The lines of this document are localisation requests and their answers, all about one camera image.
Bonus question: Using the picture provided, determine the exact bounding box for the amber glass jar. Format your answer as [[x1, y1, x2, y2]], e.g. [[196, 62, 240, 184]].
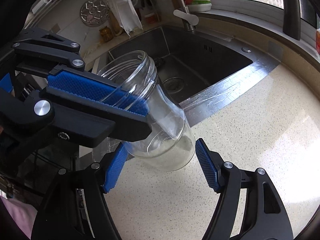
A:
[[99, 26, 114, 43]]

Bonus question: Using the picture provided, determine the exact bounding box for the black kitchen sink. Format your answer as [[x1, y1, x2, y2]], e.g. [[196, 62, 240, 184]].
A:
[[107, 25, 257, 103]]

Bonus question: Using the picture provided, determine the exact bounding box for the clear glass jar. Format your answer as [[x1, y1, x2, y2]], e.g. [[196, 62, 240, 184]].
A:
[[97, 50, 195, 171]]

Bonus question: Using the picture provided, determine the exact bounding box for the black thermos flask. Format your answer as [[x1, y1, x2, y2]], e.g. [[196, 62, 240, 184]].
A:
[[283, 0, 301, 41]]

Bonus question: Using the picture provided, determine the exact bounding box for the white faucet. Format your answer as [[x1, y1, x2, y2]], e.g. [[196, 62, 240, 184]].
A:
[[173, 0, 199, 31]]

